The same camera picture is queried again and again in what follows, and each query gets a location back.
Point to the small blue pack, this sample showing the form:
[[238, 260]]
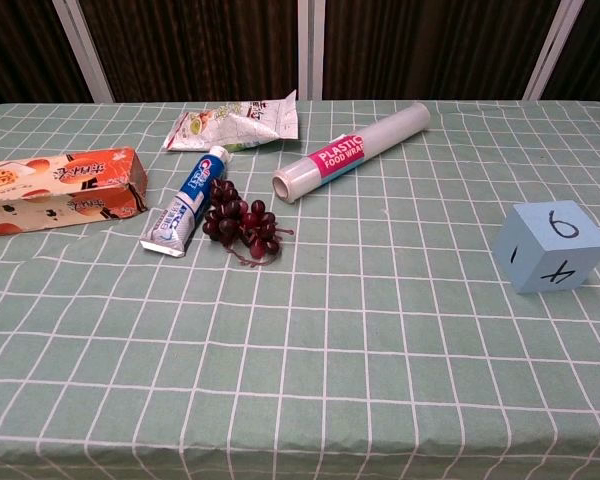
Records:
[[550, 247]]

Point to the dark red grape bunch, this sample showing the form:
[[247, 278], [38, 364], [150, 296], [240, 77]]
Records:
[[245, 225]]

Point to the plastic food wrap roll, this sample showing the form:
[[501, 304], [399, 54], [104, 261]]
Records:
[[340, 152]]

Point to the green checked tablecloth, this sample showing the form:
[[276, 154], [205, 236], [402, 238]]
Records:
[[330, 350]]

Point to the blue white toothpaste tube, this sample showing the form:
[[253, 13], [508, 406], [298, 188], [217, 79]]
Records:
[[190, 200]]

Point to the crumpled white snack bag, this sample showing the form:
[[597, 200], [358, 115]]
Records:
[[230, 125]]

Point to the dark brown partition panel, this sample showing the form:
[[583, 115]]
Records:
[[430, 50], [20, 50], [195, 50], [590, 55]]

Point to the orange biscuit box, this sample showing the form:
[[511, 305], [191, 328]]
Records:
[[55, 192]]

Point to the white partition post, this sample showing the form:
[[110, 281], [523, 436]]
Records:
[[82, 50], [550, 50], [310, 50]]

